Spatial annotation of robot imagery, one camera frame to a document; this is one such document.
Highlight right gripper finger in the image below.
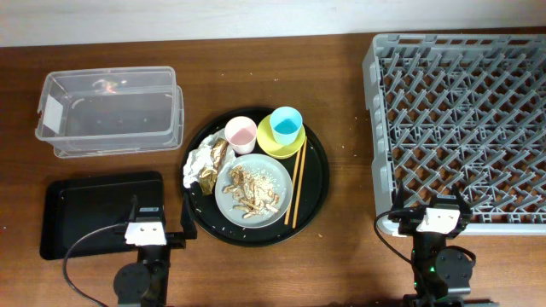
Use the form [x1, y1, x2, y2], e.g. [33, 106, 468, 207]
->
[392, 179, 404, 211]
[451, 184, 469, 210]

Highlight gold foil wrapper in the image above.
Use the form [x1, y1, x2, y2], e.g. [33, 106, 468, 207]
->
[199, 138, 229, 195]

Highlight white napkin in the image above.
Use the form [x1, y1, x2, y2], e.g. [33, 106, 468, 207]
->
[183, 128, 226, 188]

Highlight grey plate with food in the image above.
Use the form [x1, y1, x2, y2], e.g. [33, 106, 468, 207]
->
[214, 153, 293, 229]

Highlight pink plastic cup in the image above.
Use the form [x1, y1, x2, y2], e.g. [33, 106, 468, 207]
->
[224, 116, 257, 155]

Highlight yellow small bowl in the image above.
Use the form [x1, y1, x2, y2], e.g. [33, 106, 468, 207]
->
[257, 115, 305, 159]

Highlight blue plastic cup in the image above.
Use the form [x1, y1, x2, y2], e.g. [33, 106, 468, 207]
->
[270, 107, 303, 146]

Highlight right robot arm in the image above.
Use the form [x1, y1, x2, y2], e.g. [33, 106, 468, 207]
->
[374, 180, 497, 307]

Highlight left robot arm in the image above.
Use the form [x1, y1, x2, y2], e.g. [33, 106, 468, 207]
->
[62, 195, 197, 307]

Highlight grey dishwasher rack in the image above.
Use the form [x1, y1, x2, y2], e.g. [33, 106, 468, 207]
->
[362, 33, 545, 235]

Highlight round black serving tray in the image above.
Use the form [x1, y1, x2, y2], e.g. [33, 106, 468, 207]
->
[180, 107, 329, 247]

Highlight black rectangular tray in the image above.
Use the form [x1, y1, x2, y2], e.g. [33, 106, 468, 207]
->
[39, 171, 164, 260]

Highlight food scraps on plate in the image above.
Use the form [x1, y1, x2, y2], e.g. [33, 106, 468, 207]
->
[223, 165, 280, 219]

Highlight clear plastic storage bin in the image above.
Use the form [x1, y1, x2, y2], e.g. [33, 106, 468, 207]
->
[35, 67, 184, 159]

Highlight left wooden chopstick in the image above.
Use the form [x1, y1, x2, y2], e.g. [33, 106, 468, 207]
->
[284, 145, 303, 225]

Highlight wooden chopstick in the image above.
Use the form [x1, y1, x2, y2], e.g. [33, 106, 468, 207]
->
[284, 145, 303, 225]
[292, 139, 307, 229]

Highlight right wooden chopstick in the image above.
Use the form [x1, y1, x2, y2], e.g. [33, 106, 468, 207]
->
[292, 139, 307, 229]

